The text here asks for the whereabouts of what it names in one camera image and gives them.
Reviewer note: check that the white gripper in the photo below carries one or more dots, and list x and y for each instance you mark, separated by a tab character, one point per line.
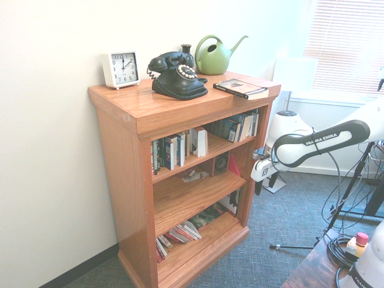
264	169

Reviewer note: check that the black Kundera paperback book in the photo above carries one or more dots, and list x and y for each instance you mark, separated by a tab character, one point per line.
240	88

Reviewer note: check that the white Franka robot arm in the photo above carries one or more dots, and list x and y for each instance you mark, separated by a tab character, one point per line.
324	141

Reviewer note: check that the black and white picture book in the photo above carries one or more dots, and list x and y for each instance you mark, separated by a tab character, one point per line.
232	202

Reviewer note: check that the small black speaker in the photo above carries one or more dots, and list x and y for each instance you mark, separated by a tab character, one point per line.
222	163

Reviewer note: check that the cream pages leaning book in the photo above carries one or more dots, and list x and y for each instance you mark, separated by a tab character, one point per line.
247	127

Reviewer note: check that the blue cover leaning book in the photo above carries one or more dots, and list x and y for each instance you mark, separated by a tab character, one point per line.
238	127

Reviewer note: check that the dark flat magazine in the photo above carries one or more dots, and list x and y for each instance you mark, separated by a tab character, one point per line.
208	217

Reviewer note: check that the black leaning book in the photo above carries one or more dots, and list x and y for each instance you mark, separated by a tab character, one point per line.
222	129

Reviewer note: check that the thick white paperback book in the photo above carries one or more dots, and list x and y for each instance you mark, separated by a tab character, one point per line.
201	142

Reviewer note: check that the black tripod stand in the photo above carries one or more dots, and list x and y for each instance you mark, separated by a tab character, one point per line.
345	198

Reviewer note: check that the blue spine upright book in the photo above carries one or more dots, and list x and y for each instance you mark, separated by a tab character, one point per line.
180	150

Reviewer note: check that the white fallen paperback books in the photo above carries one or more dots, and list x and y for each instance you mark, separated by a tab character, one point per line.
186	232

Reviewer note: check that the black and white upright book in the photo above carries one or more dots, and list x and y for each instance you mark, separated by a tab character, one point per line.
169	153

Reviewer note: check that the dark green spine book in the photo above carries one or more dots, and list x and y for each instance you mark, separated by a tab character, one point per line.
161	154

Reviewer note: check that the red emergency stop button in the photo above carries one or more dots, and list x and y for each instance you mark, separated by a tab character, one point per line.
358	244

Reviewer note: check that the white floor lamp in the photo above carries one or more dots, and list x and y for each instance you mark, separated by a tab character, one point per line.
295	73

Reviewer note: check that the red and black spine book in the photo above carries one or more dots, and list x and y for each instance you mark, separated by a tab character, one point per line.
154	157

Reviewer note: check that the red and white book pile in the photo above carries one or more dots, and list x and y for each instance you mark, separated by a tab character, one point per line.
162	249

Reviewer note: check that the black vintage rotary telephone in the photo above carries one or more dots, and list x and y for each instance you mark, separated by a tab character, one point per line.
177	84

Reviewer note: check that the green watering can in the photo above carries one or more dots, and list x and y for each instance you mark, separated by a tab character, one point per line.
211	61

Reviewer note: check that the wooden bookshelf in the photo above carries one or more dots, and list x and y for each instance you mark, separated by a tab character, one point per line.
120	150

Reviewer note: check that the small black vase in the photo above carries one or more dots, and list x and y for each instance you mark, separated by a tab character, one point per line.
187	54

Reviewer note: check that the white window blinds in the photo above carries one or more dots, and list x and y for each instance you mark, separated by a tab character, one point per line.
345	45

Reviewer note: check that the white square alarm clock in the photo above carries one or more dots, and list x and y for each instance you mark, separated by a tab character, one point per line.
123	69

